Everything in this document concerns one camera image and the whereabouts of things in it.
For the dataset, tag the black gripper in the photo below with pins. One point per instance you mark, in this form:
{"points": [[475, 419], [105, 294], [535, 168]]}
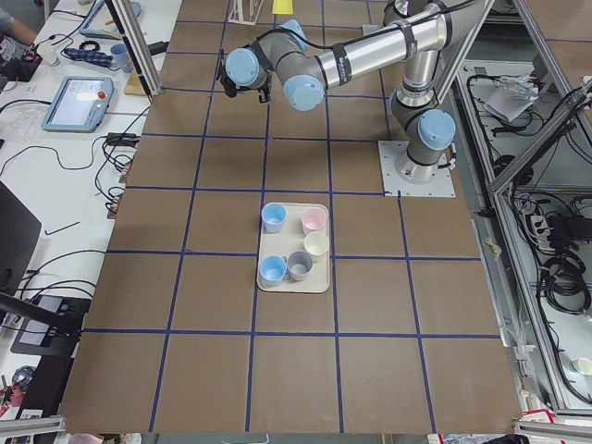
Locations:
{"points": [[264, 93]]}

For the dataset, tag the yellow plastic cup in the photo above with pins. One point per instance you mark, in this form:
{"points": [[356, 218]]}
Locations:
{"points": [[282, 7]]}

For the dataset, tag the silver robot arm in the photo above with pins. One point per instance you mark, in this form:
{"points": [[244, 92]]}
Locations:
{"points": [[432, 44]]}

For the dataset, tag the blue cup on desk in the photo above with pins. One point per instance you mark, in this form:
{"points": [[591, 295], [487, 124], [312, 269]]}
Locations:
{"points": [[121, 57]]}

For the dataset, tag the blue cup tray rear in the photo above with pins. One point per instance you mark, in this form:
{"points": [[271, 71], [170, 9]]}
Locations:
{"points": [[273, 217]]}

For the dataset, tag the blue cup tray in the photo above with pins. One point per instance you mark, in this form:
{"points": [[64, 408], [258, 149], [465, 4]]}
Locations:
{"points": [[271, 271], [273, 217]]}

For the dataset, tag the pink plastic cup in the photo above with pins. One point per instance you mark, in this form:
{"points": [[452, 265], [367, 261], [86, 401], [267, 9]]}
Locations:
{"points": [[313, 219]]}

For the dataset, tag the cream white plastic cup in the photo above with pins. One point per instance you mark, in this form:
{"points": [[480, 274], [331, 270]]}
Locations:
{"points": [[316, 243]]}

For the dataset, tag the blue cup tray front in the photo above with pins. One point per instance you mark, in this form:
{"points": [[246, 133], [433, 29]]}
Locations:
{"points": [[271, 271]]}

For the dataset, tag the white paper cup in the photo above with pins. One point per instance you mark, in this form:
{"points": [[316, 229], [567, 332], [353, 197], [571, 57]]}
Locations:
{"points": [[48, 54]]}

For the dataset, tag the grey plastic cup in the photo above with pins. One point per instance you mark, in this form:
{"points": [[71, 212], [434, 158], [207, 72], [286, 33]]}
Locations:
{"points": [[299, 265]]}

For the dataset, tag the black power adapter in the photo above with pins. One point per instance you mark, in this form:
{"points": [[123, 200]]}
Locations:
{"points": [[158, 48]]}

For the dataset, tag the wooden mug tree stand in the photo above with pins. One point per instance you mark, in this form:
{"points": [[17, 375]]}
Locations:
{"points": [[133, 86]]}

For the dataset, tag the blue plaid cloth pouch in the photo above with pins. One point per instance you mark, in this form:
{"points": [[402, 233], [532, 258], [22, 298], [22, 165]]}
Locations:
{"points": [[96, 58]]}

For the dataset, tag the blue teach pendant far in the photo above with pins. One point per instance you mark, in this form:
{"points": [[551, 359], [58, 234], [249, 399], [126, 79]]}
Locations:
{"points": [[99, 24]]}

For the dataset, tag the blue teach pendant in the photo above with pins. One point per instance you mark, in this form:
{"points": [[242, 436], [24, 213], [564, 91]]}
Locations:
{"points": [[99, 24], [79, 104]]}

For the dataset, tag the blue teach pendant near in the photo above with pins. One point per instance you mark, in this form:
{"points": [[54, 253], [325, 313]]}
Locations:
{"points": [[79, 104]]}

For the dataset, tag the cream serving tray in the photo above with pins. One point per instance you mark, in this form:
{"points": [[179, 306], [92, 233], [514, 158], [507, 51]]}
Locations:
{"points": [[294, 248]]}

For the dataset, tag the person at desk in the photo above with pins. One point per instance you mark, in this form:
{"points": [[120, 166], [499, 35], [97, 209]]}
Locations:
{"points": [[14, 32]]}

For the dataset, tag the white wire cup rack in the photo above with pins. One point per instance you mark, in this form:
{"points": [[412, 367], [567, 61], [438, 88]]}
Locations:
{"points": [[245, 12]]}

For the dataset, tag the aluminium frame post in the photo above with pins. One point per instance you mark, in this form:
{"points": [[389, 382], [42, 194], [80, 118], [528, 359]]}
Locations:
{"points": [[131, 33]]}

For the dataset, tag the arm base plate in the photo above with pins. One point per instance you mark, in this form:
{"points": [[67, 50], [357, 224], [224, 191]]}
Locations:
{"points": [[401, 177]]}

